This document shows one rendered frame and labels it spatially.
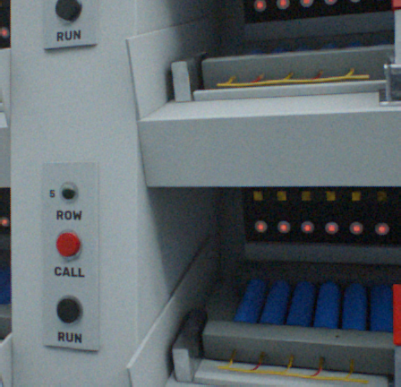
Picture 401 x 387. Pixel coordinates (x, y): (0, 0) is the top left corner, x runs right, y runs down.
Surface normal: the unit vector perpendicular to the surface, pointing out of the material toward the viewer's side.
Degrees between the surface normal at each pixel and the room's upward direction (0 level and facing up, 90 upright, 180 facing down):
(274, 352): 111
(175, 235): 90
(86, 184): 90
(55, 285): 90
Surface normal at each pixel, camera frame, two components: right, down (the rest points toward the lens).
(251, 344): -0.29, 0.36
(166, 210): 0.95, 0.00
